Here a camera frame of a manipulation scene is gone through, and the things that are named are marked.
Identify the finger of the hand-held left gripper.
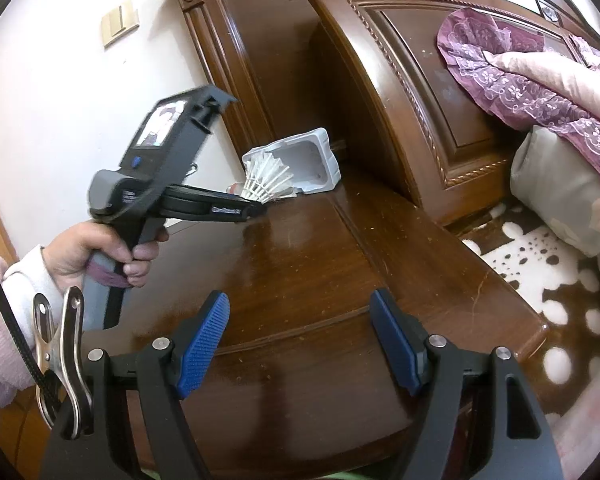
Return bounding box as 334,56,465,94
162,184,267,224

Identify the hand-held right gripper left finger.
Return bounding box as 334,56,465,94
40,290,230,480

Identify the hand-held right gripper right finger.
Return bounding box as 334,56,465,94
370,288,563,480

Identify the white feather shuttlecock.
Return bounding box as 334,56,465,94
242,151,299,206

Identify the person's left forearm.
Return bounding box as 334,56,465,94
0,245,61,411

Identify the person's left hand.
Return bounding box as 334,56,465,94
44,219,171,294

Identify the dark wooden nightstand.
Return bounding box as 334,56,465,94
80,180,551,480

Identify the pale moulded plastic tray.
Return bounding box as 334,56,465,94
242,127,342,196

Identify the metal spring clip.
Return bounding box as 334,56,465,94
32,285,95,436

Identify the brown polka dot blanket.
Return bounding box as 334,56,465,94
460,200,600,416

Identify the carved wooden headboard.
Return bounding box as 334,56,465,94
150,0,600,226

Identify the grey pillow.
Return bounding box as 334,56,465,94
509,125,600,286

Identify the purple lace quilt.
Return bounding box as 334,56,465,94
436,7,600,201

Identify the beige wall switch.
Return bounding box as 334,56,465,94
100,0,141,50

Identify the black braided cable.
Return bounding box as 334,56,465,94
0,249,56,411

